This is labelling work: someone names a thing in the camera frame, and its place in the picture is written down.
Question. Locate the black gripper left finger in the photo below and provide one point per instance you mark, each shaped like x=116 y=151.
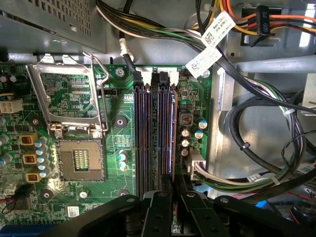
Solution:
x=158 y=214

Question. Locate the CPU socket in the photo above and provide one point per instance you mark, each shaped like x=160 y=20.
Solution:
x=80 y=160

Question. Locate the black open PC case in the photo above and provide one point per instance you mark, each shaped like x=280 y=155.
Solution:
x=266 y=138

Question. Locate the yellow square inductor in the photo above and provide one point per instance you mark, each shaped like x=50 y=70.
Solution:
x=28 y=140
x=33 y=177
x=30 y=159

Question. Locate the four pin power socket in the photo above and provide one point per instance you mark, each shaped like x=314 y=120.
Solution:
x=11 y=106

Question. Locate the black RAM slot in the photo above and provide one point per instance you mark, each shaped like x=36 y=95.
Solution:
x=148 y=138
x=161 y=138
x=138 y=138
x=168 y=138

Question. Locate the blue expansion slot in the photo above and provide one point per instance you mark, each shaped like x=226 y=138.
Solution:
x=19 y=230

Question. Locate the blue RAM stick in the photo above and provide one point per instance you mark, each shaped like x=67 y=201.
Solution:
x=173 y=135

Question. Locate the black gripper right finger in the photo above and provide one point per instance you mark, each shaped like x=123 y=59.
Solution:
x=197 y=217

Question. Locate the green motherboard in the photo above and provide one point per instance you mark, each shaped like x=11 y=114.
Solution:
x=111 y=172

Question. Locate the grey power supply box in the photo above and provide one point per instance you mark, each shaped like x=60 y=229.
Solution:
x=49 y=32

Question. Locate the metal socket cover frame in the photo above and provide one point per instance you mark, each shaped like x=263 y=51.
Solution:
x=39 y=91

